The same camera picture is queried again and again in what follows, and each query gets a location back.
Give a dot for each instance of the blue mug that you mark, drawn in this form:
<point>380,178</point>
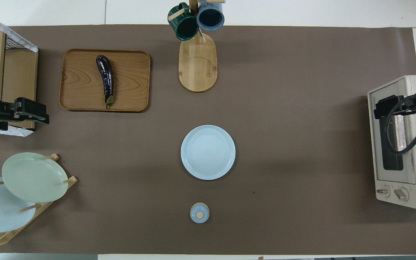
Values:
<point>211,18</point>

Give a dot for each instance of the wooden plate rack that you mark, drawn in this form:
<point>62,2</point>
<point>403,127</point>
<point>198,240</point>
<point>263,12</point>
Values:
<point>71,179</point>

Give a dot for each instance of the dark purple eggplant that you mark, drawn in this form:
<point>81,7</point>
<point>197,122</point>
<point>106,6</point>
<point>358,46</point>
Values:
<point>106,76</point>

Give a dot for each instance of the small blue lid cork knob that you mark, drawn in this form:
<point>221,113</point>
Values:
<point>199,215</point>

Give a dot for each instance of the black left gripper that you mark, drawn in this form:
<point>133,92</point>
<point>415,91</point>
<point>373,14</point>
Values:
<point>5,115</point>

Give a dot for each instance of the brown table mat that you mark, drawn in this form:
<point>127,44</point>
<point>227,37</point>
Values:
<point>284,108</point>

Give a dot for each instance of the dark green mug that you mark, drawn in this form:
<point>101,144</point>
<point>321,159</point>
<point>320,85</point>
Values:
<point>186,30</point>

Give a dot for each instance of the pale green racked plate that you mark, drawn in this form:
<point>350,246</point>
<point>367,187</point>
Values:
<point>34,177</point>

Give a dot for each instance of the white marble-print basket liner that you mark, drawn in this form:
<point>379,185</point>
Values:
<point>24,43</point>

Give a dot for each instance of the wooden serving tray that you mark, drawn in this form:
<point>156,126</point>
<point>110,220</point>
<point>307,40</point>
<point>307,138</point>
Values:
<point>128,83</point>

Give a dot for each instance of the wooden two-tier shelf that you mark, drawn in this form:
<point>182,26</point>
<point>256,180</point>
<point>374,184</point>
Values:
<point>20,72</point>

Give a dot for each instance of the wooden mug tree stand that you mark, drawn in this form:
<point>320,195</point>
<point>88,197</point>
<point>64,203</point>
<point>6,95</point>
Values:
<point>197,68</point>

